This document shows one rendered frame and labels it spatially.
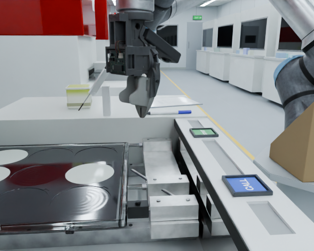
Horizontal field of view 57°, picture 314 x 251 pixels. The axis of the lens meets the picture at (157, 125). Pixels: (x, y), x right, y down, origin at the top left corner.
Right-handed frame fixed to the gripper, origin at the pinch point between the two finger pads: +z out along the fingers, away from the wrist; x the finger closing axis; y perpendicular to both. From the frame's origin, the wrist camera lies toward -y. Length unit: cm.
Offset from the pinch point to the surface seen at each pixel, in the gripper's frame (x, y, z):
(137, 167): -8.3, -4.1, 17.2
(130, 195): -1.2, 3.6, 19.8
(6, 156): -25.0, 22.9, 11.9
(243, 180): 27.3, 3.3, 5.5
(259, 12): -325, -611, -87
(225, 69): -475, -704, 55
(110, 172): -0.5, 9.1, 11.9
